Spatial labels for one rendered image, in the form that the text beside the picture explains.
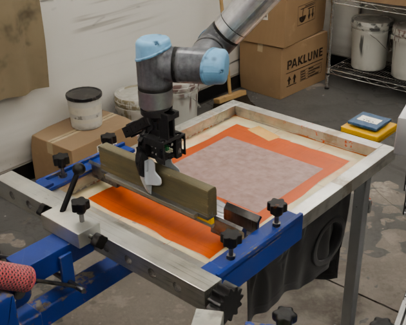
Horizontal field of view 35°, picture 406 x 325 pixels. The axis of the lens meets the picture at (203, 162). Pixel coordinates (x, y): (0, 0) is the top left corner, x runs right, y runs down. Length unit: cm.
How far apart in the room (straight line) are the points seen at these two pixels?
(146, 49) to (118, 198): 48
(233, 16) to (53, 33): 243
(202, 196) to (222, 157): 47
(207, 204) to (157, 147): 16
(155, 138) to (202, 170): 39
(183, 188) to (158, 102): 20
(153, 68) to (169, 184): 27
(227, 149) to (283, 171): 21
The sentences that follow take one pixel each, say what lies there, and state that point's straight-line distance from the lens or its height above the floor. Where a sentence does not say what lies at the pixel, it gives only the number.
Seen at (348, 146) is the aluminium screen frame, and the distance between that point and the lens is 190.
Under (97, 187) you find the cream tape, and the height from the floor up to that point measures 95.
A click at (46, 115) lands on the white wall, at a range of 383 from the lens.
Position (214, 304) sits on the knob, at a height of 103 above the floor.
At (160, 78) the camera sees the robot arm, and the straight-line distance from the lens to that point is 134.
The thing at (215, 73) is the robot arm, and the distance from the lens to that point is 131.
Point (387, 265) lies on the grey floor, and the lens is 310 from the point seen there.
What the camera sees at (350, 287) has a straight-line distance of 239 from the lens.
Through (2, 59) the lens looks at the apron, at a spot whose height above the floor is 76.
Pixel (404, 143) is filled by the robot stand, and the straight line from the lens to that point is 151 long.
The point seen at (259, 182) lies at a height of 95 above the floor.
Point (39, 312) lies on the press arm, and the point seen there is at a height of 92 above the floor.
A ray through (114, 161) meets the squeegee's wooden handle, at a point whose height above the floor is 108.
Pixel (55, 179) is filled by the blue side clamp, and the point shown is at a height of 100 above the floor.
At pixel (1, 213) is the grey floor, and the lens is 359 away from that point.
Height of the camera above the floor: 178
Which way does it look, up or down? 27 degrees down
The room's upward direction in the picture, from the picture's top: 1 degrees counter-clockwise
